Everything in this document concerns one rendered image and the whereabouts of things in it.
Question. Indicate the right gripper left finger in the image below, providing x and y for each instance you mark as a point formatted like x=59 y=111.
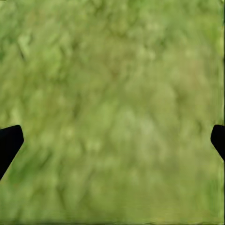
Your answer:
x=11 y=140

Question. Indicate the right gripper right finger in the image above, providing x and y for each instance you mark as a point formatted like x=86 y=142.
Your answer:
x=218 y=139

